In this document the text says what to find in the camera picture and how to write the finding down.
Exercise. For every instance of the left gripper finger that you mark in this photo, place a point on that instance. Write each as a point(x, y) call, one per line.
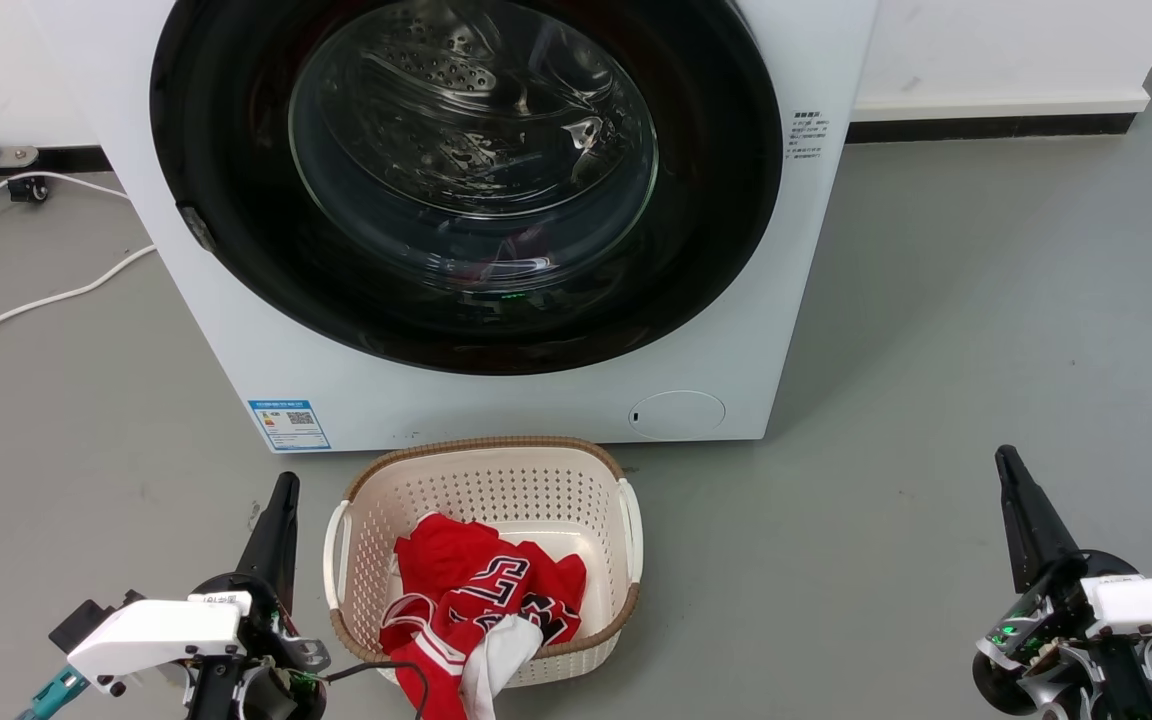
point(261, 545)
point(285, 550)

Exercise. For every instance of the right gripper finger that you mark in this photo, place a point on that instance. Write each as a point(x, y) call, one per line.
point(1046, 530)
point(1021, 525)

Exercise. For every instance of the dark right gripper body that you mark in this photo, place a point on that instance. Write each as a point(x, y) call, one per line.
point(1046, 650)

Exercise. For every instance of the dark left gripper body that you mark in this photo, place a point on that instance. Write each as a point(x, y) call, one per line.
point(266, 650)

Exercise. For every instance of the white front-load washing machine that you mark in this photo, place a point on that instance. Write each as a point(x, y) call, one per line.
point(236, 330)

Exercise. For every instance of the round black glass washer door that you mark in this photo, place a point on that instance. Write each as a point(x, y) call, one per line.
point(236, 150)

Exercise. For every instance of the blue energy label sticker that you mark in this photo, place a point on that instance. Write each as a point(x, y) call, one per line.
point(288, 424)

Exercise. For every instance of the red basketball jersey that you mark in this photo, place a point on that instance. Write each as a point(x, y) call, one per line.
point(466, 585)

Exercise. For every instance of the cream perforated laundry basket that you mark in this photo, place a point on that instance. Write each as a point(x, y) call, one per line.
point(496, 490)

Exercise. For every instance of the teal plastic connector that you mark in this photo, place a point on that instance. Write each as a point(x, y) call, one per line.
point(51, 695)

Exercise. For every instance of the white garment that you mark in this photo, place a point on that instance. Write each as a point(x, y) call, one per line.
point(496, 655)

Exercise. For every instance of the round white filter cover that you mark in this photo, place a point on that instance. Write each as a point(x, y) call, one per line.
point(677, 414)

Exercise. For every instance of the dark clothing inside drum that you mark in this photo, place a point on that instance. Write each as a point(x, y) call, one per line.
point(521, 255)

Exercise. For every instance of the white text label sticker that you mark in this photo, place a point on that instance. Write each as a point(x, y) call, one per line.
point(806, 135)

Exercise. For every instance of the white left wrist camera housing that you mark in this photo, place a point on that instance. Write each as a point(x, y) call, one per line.
point(151, 635)

